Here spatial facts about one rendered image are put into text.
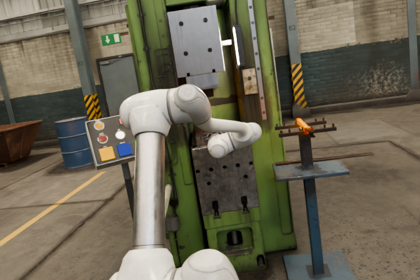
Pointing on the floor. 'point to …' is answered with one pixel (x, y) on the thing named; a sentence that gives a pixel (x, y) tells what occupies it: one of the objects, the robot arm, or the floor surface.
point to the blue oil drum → (74, 142)
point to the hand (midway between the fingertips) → (214, 132)
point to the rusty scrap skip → (17, 142)
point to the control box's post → (129, 185)
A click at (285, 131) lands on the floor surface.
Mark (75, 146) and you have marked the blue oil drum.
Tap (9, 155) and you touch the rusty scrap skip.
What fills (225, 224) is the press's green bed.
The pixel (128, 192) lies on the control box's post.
